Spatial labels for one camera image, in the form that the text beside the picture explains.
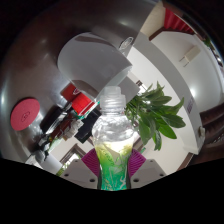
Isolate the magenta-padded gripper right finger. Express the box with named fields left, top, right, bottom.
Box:
left=128, top=148, right=167, bottom=190

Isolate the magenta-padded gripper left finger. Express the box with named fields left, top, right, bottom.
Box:
left=61, top=148, right=101, bottom=190

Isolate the clear green-labelled drink bottle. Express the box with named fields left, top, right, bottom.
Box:
left=91, top=85, right=136, bottom=192

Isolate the leafy plant in white pot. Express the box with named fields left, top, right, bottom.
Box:
left=99, top=76, right=187, bottom=152

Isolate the red box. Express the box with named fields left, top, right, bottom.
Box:
left=60, top=83, right=98, bottom=116

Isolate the white wall radiator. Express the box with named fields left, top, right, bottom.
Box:
left=178, top=44, right=202, bottom=68

